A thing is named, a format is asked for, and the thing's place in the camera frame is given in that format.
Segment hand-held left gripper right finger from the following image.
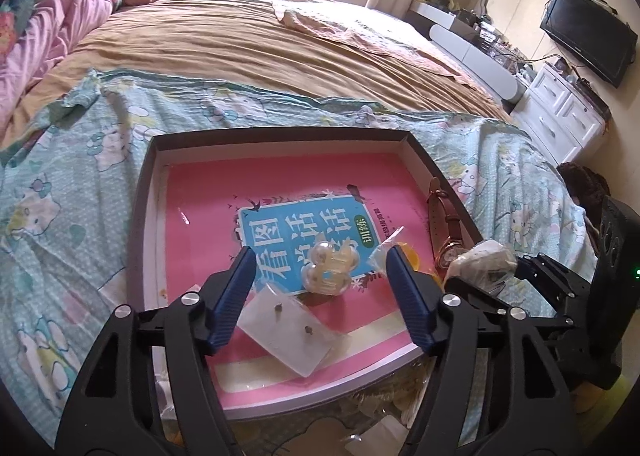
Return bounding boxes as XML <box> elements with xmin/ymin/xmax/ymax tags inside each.
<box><xmin>386</xmin><ymin>244</ymin><xmax>583</xmax><ymax>456</ymax></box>

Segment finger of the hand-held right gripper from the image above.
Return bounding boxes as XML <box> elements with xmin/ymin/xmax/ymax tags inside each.
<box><xmin>444</xmin><ymin>276</ymin><xmax>576</xmax><ymax>337</ymax></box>
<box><xmin>517</xmin><ymin>252</ymin><xmax>598</xmax><ymax>319</ymax></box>

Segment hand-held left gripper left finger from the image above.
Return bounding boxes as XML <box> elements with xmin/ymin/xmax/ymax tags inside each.
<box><xmin>54</xmin><ymin>245</ymin><xmax>258</xmax><ymax>456</ymax></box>

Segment clear jewelry bag white card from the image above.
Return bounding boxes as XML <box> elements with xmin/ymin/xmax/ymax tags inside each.
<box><xmin>445</xmin><ymin>239</ymin><xmax>518</xmax><ymax>297</ymax></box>

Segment stud earrings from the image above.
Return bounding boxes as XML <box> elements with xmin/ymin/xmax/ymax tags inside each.
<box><xmin>235</xmin><ymin>283</ymin><xmax>341</xmax><ymax>378</ymax></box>

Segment pearl earrings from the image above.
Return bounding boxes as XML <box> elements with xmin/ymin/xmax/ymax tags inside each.
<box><xmin>300</xmin><ymin>240</ymin><xmax>361</xmax><ymax>294</ymax></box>

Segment dark cardboard box tray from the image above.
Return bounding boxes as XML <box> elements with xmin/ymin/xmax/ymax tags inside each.
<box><xmin>121</xmin><ymin>128</ymin><xmax>486</xmax><ymax>424</ymax></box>

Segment yellow item in clear bag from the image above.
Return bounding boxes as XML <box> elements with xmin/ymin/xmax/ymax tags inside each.
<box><xmin>366</xmin><ymin>228</ymin><xmax>445</xmax><ymax>289</ymax></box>

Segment pink book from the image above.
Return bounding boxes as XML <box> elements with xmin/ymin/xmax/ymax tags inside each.
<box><xmin>160</xmin><ymin>151</ymin><xmax>441</xmax><ymax>409</ymax></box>

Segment dark brown fuzzy object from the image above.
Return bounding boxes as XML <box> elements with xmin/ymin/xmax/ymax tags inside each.
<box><xmin>557</xmin><ymin>162</ymin><xmax>611</xmax><ymax>217</ymax></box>

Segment crumpled clear plastic bags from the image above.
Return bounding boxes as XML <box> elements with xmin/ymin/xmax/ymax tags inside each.
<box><xmin>335</xmin><ymin>361</ymin><xmax>436</xmax><ymax>456</ymax></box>

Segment white drawer cabinet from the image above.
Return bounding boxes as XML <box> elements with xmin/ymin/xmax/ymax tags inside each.
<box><xmin>520</xmin><ymin>63</ymin><xmax>613</xmax><ymax>164</ymax></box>

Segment cartoon printed blanket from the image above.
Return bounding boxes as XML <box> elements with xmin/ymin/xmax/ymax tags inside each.
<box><xmin>0</xmin><ymin>68</ymin><xmax>598</xmax><ymax>456</ymax></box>

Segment white dresser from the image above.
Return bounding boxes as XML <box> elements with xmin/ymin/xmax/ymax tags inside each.
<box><xmin>405</xmin><ymin>0</ymin><xmax>531</xmax><ymax>104</ymax></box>

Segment black television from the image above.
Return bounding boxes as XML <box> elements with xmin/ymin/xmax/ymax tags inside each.
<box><xmin>540</xmin><ymin>0</ymin><xmax>639</xmax><ymax>89</ymax></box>

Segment tan bed sheet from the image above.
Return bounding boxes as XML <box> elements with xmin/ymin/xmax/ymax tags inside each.
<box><xmin>0</xmin><ymin>0</ymin><xmax>516</xmax><ymax>147</ymax></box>

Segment dresser clutter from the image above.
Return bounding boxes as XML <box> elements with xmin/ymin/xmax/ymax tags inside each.
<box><xmin>412</xmin><ymin>0</ymin><xmax>531</xmax><ymax>72</ymax></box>

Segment light floral cloth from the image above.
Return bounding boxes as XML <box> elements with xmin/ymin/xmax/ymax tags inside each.
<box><xmin>272</xmin><ymin>0</ymin><xmax>481</xmax><ymax>82</ymax></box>

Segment pink quilt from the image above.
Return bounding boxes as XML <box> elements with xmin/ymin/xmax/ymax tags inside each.
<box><xmin>0</xmin><ymin>0</ymin><xmax>123</xmax><ymax>132</ymax></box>

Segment blue floral pillow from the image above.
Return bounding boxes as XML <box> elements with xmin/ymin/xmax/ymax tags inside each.
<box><xmin>0</xmin><ymin>0</ymin><xmax>36</xmax><ymax>22</ymax></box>

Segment brown strap wristwatch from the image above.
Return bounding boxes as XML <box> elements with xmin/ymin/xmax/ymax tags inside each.
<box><xmin>426</xmin><ymin>177</ymin><xmax>468</xmax><ymax>269</ymax></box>

